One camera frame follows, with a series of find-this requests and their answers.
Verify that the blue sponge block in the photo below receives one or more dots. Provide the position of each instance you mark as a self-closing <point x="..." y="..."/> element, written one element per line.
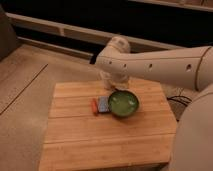
<point x="103" y="104"/>

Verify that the wooden board table top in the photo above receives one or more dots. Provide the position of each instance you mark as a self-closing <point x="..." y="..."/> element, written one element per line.
<point x="78" y="140"/>

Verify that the white window frame rail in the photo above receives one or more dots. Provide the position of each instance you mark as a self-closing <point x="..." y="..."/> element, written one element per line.
<point x="84" y="34"/>

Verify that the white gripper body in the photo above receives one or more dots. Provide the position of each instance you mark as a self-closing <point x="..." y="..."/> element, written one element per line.
<point x="114" y="81"/>

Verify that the small orange carrot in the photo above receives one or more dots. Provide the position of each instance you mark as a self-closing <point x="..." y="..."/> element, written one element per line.
<point x="94" y="107"/>

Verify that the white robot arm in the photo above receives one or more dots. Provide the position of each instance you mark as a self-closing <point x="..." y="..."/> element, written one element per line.
<point x="190" y="68"/>

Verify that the green ceramic bowl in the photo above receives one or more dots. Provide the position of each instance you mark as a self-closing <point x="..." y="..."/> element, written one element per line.
<point x="123" y="103"/>

